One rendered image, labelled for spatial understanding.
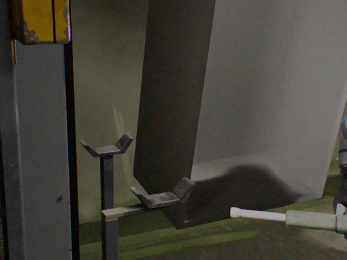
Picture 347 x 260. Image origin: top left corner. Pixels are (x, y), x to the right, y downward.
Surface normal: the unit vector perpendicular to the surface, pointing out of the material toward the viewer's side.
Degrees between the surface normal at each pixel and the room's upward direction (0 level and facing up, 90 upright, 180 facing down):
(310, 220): 51
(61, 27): 90
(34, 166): 90
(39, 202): 90
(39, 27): 90
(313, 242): 0
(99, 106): 57
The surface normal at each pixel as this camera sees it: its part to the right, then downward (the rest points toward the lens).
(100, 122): 0.37, -0.29
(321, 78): -0.88, 0.13
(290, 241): 0.01, -0.95
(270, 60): 0.47, 0.46
